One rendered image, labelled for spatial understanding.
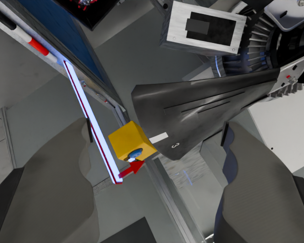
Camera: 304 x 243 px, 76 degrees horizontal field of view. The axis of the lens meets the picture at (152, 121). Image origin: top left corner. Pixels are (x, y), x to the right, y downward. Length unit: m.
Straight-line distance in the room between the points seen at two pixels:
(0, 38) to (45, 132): 0.62
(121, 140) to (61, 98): 1.00
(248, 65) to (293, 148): 0.38
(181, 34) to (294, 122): 0.47
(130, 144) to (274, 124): 0.45
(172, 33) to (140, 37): 1.08
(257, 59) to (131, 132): 0.39
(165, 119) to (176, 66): 0.97
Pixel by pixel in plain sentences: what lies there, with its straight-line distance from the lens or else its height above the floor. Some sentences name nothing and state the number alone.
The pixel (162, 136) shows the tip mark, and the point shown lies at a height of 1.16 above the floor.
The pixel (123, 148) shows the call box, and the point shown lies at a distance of 0.62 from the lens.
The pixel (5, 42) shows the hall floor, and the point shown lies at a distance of 1.56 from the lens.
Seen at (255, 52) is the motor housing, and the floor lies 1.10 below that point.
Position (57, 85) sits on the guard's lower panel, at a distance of 1.65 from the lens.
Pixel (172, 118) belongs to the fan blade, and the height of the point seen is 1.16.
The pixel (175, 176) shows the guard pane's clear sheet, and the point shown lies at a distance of 1.08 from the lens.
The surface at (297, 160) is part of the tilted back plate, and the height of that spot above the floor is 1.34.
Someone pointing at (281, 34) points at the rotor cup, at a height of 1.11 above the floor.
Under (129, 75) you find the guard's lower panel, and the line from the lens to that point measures 1.34.
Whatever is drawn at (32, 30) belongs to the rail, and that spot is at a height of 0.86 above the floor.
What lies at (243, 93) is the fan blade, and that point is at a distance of 0.34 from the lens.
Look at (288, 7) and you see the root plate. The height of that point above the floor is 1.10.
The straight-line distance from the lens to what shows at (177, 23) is 0.42.
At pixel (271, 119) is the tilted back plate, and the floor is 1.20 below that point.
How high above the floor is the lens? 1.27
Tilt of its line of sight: 24 degrees down
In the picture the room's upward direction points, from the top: 150 degrees clockwise
